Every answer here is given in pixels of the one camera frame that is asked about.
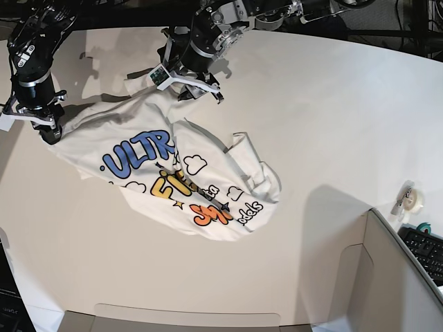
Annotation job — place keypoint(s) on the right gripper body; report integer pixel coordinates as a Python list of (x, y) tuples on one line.
[(37, 102)]

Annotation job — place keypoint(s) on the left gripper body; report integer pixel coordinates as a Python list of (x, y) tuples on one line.
[(186, 63)]

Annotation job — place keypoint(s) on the white printed t-shirt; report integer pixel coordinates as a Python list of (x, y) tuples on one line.
[(171, 170)]

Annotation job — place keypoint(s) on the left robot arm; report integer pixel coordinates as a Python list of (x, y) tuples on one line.
[(218, 25)]

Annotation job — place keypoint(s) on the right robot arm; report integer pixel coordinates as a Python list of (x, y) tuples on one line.
[(31, 48)]

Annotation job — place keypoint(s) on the grey cardboard box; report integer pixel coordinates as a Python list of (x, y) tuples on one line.
[(380, 286)]

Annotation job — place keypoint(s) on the clear tape dispenser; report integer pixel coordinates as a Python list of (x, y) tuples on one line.
[(409, 201)]

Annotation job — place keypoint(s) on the green tape roll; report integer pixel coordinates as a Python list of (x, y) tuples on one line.
[(425, 228)]

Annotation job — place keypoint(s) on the black keyboard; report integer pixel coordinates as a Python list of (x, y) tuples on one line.
[(427, 249)]

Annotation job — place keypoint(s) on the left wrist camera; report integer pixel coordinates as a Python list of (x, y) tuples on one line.
[(160, 77)]

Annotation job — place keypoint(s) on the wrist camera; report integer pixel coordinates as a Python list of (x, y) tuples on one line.
[(6, 122), (160, 77)]

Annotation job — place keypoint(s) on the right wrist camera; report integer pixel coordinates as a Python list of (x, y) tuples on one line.
[(6, 122)]

